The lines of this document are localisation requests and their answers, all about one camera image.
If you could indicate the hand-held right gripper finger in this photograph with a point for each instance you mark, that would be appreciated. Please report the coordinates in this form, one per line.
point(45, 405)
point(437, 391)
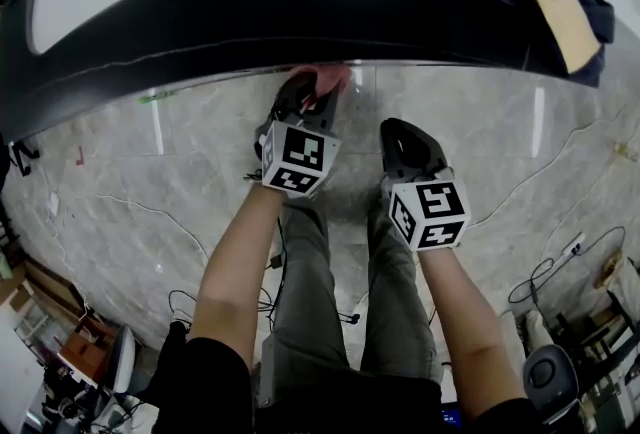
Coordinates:
point(391, 159)
point(432, 157)

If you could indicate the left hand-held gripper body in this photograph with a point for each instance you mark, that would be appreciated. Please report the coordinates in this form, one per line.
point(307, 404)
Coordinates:
point(300, 157)

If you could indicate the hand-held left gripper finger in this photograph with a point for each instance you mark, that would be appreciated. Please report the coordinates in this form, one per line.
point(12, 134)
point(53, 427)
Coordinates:
point(327, 112)
point(290, 94)

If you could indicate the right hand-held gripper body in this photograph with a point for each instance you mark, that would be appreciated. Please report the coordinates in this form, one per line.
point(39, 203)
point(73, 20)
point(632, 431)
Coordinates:
point(430, 214)

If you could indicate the pink cloth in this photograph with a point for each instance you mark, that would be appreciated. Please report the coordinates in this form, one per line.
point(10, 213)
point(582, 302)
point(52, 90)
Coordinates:
point(327, 79)

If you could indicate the person's right forearm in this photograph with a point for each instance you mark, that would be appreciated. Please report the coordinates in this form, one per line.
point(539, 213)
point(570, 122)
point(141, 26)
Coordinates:
point(465, 322)

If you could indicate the person's left forearm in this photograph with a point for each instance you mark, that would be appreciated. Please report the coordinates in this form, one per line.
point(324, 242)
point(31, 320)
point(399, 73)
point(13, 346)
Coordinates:
point(235, 282)

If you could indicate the black top vanity cabinet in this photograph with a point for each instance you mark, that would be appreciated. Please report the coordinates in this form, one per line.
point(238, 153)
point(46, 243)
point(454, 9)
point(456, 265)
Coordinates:
point(250, 12)

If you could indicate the green plastic bottle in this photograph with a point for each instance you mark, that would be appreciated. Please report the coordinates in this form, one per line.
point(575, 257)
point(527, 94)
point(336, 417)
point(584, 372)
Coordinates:
point(157, 97)

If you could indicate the person's grey trousers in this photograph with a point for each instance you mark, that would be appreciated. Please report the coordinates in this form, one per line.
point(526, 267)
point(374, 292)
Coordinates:
point(305, 302)

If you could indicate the white power strip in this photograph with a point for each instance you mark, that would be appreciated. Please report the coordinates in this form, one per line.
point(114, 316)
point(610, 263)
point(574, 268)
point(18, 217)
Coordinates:
point(574, 244)

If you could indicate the small yellowish bottle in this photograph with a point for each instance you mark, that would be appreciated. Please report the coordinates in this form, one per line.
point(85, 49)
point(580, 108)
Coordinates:
point(625, 151)

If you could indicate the white shell chair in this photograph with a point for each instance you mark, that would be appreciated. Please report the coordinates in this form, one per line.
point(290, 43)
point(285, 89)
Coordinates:
point(550, 377)
point(122, 357)

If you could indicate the black waist device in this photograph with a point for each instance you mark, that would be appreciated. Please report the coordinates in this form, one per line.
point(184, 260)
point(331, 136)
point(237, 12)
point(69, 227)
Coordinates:
point(451, 417)

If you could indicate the white socket block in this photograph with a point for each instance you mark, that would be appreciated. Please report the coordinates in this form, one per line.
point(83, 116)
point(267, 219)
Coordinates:
point(53, 203)

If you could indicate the person's black shirt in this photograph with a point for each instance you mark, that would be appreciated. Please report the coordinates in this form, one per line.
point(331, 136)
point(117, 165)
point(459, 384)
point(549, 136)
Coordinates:
point(210, 392)

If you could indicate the black office chair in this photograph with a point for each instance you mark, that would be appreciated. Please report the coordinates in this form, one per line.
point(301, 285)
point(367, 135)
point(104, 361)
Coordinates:
point(25, 157)

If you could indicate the reddish brown box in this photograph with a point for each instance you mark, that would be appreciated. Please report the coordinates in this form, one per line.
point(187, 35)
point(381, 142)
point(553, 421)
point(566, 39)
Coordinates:
point(85, 354)

